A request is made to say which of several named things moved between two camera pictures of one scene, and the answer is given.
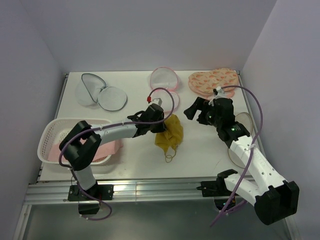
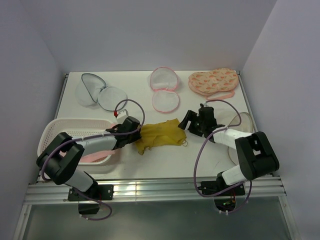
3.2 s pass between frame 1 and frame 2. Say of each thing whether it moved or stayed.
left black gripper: moved
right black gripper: moved
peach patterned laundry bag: stayed
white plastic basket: stayed
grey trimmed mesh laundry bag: stayed
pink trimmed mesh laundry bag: stayed
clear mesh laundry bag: stayed
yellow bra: moved
